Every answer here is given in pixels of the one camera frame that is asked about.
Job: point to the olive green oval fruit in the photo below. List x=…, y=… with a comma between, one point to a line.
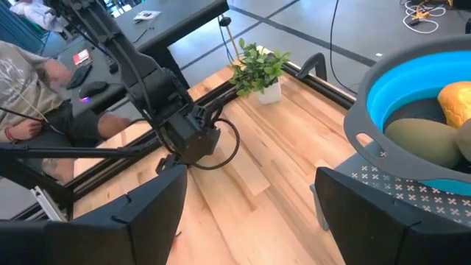
x=423, y=141

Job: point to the black metal table frame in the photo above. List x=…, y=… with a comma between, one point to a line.
x=320, y=86

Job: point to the dark grey desk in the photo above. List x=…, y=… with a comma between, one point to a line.
x=70, y=55

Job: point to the dark avocado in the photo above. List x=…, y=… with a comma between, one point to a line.
x=465, y=141

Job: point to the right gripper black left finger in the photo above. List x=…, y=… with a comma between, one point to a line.
x=110, y=239

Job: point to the yellow oblong fruit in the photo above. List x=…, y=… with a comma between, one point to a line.
x=456, y=103

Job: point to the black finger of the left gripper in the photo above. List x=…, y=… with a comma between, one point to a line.
x=167, y=163

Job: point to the silver aluminium rail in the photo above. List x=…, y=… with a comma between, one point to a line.
x=44, y=204

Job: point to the white cloth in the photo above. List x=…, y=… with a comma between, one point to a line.
x=40, y=14

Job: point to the black desk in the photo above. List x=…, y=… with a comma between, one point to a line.
x=176, y=22

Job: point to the black computer mouse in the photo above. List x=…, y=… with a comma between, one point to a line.
x=93, y=89

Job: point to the blue grey collapsible bowl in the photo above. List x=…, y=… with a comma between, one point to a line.
x=368, y=110

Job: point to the red card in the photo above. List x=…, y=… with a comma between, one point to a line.
x=81, y=57

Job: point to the green plant in white pot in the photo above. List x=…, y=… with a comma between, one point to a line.
x=257, y=70

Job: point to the person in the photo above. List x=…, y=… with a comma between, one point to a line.
x=22, y=84

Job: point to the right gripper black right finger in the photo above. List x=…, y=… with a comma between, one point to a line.
x=386, y=235

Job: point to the white booklet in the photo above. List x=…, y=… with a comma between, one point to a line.
x=146, y=15

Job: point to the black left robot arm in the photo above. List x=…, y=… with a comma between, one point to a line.
x=147, y=81

